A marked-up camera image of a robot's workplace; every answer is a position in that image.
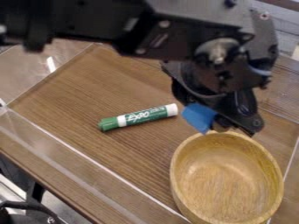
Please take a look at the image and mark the clear acrylic enclosure wall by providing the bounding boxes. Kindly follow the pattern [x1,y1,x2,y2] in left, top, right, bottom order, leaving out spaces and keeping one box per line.
[0,40,299,224]

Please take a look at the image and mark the black metal table frame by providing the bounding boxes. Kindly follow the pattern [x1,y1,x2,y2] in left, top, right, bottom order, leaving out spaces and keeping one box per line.
[23,182,69,224]

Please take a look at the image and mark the green Expo marker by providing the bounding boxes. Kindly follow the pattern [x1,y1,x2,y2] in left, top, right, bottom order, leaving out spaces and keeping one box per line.
[98,103,179,131]

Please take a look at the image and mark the black cable lower left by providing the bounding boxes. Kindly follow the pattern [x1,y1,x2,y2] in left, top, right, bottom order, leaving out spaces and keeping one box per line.
[0,199,61,224]

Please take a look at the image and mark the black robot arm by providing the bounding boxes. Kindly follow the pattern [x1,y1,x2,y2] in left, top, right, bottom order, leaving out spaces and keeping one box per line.
[0,0,278,136]

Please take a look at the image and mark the brown wooden bowl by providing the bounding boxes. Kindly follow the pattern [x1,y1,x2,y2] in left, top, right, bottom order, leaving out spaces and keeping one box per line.
[170,131,285,224]

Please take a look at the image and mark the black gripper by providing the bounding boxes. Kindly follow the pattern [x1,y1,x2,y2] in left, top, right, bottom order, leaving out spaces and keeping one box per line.
[163,38,274,137]

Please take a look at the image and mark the blue rectangular block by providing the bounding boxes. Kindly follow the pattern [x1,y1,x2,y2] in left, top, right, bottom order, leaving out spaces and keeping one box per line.
[182,103,218,134]

